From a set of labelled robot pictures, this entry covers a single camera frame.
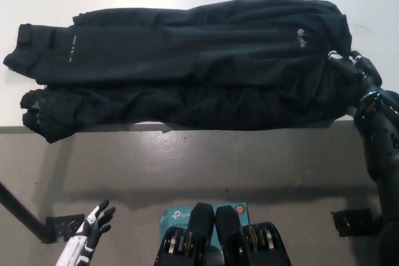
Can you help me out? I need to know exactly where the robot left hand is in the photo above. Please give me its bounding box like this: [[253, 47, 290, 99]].
[[54, 199, 116, 266]]

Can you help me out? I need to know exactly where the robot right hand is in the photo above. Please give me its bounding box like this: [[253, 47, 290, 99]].
[[327, 49, 384, 91]]

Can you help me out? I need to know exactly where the black jacket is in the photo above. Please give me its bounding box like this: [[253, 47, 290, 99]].
[[2, 0, 359, 145]]

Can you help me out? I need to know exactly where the black table leg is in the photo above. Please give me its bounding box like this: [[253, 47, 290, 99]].
[[0, 181, 50, 244]]

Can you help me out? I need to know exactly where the robot left torso block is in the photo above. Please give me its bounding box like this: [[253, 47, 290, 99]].
[[154, 202, 216, 266]]

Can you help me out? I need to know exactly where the black floor mounting plate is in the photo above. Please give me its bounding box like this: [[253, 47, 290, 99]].
[[46, 214, 85, 244], [332, 208, 383, 237]]

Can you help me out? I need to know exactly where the teal tp-link box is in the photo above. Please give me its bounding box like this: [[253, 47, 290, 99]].
[[160, 203, 250, 247]]

